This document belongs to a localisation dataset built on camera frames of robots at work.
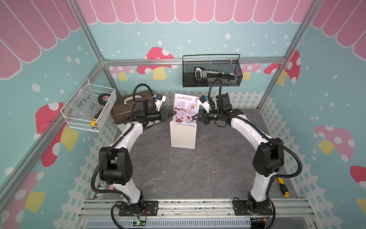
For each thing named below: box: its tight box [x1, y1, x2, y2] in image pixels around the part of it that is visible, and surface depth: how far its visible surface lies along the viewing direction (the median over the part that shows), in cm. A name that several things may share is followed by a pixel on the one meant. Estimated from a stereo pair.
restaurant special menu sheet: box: [172, 92, 201, 124], surface depth 79 cm
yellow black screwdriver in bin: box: [90, 107, 104, 127], surface depth 65 cm
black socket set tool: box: [194, 66, 237, 84], surface depth 91 cm
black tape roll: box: [97, 93, 112, 106], surface depth 81 cm
